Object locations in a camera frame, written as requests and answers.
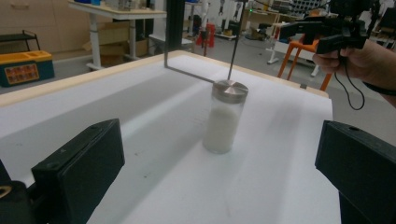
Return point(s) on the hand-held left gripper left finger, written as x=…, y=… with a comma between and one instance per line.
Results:
x=77, y=174

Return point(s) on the cardboard box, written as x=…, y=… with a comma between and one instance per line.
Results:
x=113, y=39

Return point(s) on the yellow and blue toolbox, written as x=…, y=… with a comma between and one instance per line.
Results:
x=23, y=68

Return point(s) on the grey metal frame bar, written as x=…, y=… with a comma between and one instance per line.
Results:
x=190, y=74

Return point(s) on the glass jar with metal lid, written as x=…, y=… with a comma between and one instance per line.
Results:
x=222, y=124

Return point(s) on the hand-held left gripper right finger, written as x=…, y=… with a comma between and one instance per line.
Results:
x=361, y=165

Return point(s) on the black metal rack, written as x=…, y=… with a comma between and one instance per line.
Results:
x=18, y=36

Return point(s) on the red canister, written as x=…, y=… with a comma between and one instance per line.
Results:
x=208, y=34

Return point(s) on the black metal stand post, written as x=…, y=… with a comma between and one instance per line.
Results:
x=175, y=28

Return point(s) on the orange chair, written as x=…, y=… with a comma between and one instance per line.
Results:
x=300, y=46

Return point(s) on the thin grey metal rod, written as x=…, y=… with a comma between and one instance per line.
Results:
x=236, y=37

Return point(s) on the white table sheet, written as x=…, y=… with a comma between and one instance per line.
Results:
x=155, y=109

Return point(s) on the white desk with wooden top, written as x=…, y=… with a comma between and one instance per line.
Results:
x=124, y=13

